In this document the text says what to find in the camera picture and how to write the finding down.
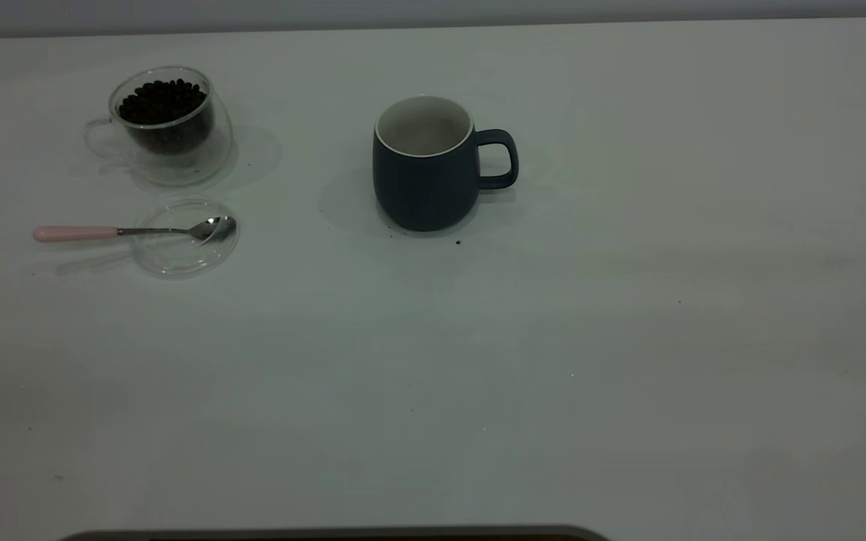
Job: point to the clear double-wall glass cup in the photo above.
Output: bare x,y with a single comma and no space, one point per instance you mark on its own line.
177,170

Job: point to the clear round glass lid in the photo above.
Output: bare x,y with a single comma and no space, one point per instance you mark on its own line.
181,259

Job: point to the dark coffee beans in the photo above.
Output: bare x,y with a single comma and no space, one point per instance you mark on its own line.
164,105

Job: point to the dark grey ceramic mug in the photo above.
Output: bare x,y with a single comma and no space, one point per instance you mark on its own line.
422,191

